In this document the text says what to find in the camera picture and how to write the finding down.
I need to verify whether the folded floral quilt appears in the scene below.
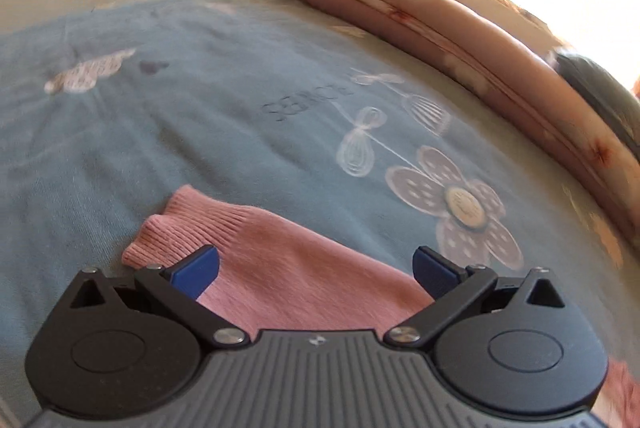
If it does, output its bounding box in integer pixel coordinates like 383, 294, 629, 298
265, 0, 640, 253

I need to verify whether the blue floral bed sheet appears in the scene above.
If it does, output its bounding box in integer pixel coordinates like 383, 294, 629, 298
0, 0, 640, 359

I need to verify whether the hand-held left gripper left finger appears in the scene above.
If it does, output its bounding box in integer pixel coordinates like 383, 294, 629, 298
65, 244, 251, 350

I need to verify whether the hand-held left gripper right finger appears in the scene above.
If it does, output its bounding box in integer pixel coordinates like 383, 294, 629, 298
386, 245, 573, 350

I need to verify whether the grey-green pillow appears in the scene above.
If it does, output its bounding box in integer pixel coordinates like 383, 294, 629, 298
550, 50, 640, 159

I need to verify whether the pink and cream sweater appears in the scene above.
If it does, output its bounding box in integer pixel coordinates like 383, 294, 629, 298
121, 184, 640, 428

